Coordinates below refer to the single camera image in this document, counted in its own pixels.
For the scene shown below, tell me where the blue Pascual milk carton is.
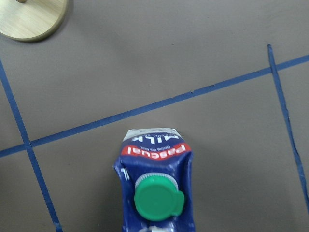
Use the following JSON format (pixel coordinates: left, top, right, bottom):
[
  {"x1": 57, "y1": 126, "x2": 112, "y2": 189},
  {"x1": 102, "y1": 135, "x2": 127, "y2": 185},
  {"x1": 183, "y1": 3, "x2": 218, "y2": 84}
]
[{"x1": 114, "y1": 128, "x2": 196, "y2": 232}]

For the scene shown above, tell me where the wooden mug tree stand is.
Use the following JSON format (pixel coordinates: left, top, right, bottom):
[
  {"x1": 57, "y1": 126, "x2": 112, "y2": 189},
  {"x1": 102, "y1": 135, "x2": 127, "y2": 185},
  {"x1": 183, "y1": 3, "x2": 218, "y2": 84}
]
[{"x1": 0, "y1": 0, "x2": 69, "y2": 42}]

